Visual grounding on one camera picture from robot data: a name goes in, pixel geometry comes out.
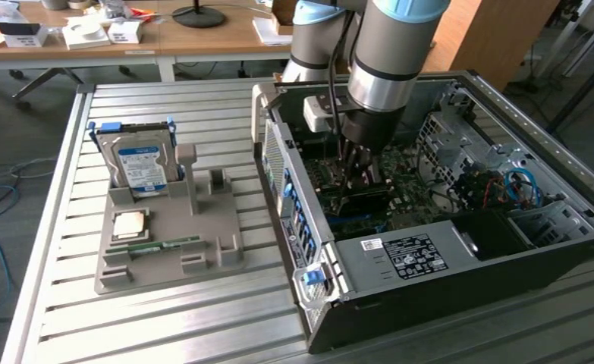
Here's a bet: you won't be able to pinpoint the black wire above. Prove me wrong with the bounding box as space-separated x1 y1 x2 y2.
425 177 460 208

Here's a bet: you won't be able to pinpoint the white paper stack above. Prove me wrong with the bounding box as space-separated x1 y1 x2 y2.
253 17 294 47

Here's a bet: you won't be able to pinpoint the silver CPU chip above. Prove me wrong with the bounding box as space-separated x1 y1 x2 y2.
111 209 155 243

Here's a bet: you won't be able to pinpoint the blue case latch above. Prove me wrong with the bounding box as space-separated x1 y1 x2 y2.
299 266 327 286

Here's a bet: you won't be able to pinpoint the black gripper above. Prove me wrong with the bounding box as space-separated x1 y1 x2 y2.
341 107 406 155

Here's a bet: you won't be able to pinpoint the brown cardboard box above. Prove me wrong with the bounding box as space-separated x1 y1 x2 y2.
270 0 298 27

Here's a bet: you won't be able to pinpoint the green graphics card black shroud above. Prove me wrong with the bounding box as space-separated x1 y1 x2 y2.
329 185 397 219

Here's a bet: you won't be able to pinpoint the green motherboard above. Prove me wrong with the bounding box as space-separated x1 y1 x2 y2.
295 134 460 243

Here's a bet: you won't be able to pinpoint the hard disk blue rails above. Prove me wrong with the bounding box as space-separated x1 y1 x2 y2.
88 116 181 199

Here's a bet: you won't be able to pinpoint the green RAM stick bare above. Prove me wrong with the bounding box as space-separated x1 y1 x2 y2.
104 234 203 255

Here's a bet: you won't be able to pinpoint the red orange wire bundle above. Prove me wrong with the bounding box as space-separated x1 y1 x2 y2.
481 176 510 209

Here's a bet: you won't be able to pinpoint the white box black lid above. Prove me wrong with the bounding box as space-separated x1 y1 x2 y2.
0 21 50 49

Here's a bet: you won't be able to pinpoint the white box with tape ring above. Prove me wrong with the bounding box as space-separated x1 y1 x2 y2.
62 17 111 51

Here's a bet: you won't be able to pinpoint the black camera cable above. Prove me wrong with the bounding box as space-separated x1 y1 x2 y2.
326 0 362 136

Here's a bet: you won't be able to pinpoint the black plastic shroud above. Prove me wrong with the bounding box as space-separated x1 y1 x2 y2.
450 209 537 262

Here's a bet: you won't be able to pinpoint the small white labelled box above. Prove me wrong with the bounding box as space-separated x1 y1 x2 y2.
107 20 145 45

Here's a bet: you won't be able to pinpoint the wooden cabinet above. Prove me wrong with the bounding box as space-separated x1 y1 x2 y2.
417 0 562 93

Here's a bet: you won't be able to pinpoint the silver disk bay cage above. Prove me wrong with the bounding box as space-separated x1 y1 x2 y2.
506 199 594 248

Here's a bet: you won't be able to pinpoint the black round lamp base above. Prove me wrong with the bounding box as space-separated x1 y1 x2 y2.
171 0 227 29

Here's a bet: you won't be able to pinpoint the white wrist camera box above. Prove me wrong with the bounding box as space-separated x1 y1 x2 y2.
302 95 351 133

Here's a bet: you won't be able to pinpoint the grey power supply unit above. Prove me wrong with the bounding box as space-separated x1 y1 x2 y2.
333 220 481 293

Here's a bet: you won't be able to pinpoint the white floor cable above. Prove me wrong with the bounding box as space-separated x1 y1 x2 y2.
0 156 59 180

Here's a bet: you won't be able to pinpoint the clear plastic packages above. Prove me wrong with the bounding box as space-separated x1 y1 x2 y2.
96 0 137 20

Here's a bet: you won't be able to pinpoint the blue data wire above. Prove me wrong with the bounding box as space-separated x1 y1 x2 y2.
504 166 546 209

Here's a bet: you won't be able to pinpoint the grey parts rack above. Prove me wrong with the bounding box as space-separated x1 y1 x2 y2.
94 143 250 296

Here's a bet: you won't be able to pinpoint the white table frame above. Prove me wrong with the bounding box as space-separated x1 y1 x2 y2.
529 0 594 79

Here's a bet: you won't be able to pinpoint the black open PC case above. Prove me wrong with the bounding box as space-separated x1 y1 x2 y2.
253 69 594 356

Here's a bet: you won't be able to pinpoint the dark metal post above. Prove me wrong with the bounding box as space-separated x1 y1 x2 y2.
546 49 594 133

